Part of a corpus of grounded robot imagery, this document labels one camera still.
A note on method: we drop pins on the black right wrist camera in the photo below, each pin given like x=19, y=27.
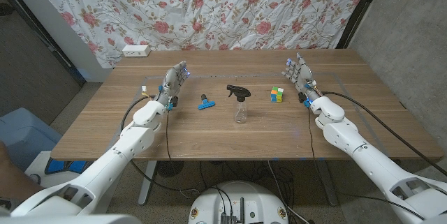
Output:
x=303, y=99

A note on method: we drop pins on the multicoloured Rubik's cube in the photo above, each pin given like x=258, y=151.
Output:
x=277, y=95

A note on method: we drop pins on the black slanted wall bar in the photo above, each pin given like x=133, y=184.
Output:
x=63, y=60

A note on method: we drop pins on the clear plastic spray bottle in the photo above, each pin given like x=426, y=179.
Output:
x=240, y=114

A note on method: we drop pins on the white table leg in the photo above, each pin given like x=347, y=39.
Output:
x=146, y=185
x=328, y=185

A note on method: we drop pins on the floral print backdrop cloth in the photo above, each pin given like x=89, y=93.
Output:
x=209, y=7

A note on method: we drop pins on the black round floor base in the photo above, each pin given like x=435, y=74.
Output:
x=170, y=169

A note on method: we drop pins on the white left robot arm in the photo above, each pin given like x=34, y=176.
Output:
x=115, y=154

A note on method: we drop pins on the black backdrop stand pole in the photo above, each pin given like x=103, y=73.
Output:
x=359, y=7

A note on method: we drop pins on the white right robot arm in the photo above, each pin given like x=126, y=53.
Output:
x=366, y=154

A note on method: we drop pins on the person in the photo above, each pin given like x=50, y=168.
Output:
x=14, y=178

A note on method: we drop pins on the blue and black small tool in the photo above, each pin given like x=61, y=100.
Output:
x=206, y=104

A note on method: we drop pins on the blue plastic bin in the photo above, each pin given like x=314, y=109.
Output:
x=21, y=133

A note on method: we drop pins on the black trigger sprayer head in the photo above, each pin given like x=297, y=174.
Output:
x=241, y=93

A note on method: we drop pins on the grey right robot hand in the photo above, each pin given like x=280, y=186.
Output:
x=302, y=75

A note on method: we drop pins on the white power strip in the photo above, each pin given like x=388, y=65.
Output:
x=136, y=50

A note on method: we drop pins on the white robot torso base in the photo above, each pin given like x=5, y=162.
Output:
x=244, y=196

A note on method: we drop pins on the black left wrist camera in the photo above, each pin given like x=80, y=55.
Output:
x=173, y=102

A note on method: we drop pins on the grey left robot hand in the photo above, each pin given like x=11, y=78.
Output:
x=173, y=81

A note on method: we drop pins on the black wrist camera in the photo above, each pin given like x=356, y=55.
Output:
x=303, y=99
x=173, y=102

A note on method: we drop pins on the white floor platform blue pads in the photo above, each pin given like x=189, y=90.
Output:
x=36, y=166

